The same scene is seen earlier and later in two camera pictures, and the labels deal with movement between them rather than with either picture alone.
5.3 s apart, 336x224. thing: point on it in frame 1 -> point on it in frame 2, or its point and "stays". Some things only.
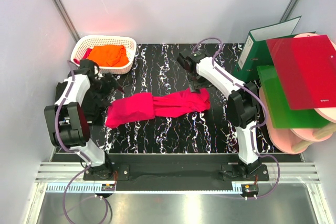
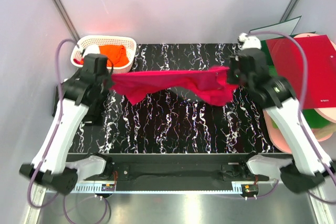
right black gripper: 195,86 -> 234,62
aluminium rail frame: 289,193 stays
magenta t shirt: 125,108 -> 212,86
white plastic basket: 114,54 stays
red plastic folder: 306,67 stays
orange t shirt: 111,55 stays
